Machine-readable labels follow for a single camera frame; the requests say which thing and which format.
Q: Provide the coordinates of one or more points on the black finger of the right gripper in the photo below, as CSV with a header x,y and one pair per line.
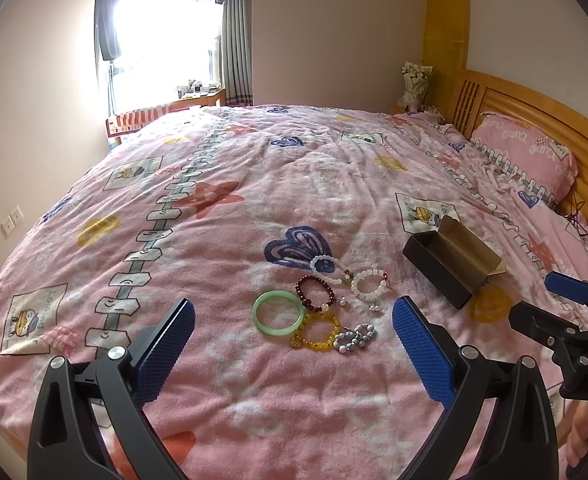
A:
x,y
542,326

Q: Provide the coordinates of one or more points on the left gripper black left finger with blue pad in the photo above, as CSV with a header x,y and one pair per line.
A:
x,y
65,440

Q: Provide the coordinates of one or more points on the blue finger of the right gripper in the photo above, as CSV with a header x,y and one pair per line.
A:
x,y
567,287

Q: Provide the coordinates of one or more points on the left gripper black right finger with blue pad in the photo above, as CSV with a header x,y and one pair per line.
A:
x,y
520,439

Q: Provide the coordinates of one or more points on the white bead bracelet long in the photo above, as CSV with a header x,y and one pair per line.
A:
x,y
331,270

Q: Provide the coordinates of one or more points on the green jade bangle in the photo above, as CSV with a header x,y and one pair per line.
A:
x,y
277,313

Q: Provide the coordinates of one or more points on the black cardboard jewelry box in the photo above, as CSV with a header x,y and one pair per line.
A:
x,y
455,261

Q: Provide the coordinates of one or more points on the pink pillow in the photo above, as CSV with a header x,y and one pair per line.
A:
x,y
521,151

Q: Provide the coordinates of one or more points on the wooden headboard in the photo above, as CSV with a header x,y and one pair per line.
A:
x,y
476,93

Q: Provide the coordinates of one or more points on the pink patterned bed blanket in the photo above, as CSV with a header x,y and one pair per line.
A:
x,y
219,206

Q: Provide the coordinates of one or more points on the wooden desk by window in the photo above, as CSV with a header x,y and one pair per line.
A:
x,y
213,98

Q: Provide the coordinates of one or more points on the grey striped curtain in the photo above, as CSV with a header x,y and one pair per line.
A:
x,y
237,70

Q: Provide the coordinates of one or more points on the white wall switch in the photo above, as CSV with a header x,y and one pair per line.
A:
x,y
13,220

